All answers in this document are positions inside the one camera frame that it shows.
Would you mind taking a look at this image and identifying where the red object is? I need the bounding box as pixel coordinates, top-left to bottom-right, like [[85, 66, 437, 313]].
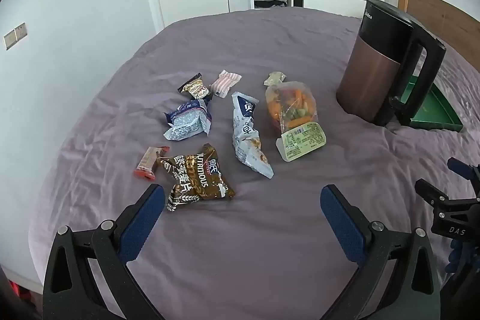
[[7, 280, 36, 309]]

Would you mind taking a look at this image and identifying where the long white blue snack packet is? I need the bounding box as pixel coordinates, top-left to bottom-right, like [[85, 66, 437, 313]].
[[230, 92, 274, 179]]

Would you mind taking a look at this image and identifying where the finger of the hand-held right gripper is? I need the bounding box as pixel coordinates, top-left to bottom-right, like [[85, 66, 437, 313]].
[[414, 179, 451, 210], [447, 157, 480, 180]]

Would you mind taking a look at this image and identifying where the blue and white snack packet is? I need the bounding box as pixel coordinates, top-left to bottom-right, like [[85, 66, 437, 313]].
[[163, 99, 213, 141]]

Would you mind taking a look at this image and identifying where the small red snack bar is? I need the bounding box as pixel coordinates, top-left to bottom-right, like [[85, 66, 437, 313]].
[[134, 146, 170, 180]]

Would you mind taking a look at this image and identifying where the blue coiled cable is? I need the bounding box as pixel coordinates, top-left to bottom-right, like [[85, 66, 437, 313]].
[[445, 239, 480, 274]]

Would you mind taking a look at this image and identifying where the pink striped snack packet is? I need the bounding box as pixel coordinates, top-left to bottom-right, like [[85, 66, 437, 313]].
[[210, 70, 241, 98]]

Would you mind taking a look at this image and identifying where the wooden headboard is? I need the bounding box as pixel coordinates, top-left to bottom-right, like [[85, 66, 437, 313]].
[[397, 0, 480, 67]]

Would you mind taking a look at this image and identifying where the clear bag of dried vegetables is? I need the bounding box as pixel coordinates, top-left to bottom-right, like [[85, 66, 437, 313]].
[[265, 81, 319, 135]]

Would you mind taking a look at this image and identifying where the green tray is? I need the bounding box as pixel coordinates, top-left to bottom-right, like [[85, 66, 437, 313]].
[[403, 76, 464, 132]]

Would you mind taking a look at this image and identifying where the brown and black electric kettle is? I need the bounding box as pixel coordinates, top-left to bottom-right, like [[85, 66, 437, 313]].
[[335, 0, 448, 127]]

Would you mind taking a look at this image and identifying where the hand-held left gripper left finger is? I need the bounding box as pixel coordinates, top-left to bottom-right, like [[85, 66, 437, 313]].
[[42, 184, 167, 320]]

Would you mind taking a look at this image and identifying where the small brown cream snack packet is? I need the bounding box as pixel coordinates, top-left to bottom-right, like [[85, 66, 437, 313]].
[[177, 73, 213, 100]]

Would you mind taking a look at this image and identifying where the brown cereal snack packet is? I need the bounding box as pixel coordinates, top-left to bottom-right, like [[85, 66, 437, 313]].
[[159, 143, 236, 213]]

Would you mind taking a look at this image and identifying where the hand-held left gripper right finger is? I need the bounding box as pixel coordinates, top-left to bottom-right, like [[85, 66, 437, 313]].
[[319, 184, 441, 320]]

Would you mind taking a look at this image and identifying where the gold wall switch panel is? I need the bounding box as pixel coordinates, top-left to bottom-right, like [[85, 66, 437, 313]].
[[4, 22, 28, 51]]

